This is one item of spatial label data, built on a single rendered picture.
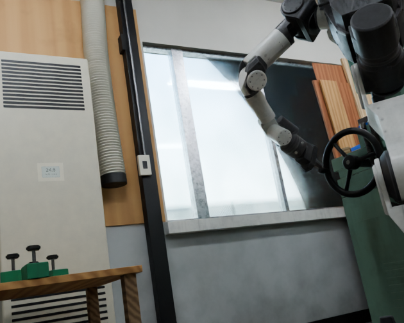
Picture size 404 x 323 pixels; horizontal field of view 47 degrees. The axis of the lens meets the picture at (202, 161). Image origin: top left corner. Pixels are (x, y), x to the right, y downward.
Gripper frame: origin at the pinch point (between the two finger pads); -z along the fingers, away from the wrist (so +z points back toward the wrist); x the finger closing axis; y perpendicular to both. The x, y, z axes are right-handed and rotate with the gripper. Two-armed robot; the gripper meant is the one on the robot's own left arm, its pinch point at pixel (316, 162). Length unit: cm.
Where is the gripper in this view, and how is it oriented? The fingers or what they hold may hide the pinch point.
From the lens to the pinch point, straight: 203.4
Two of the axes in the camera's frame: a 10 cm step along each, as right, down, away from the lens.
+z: -7.7, -5.0, -3.8
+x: 2.8, -8.1, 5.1
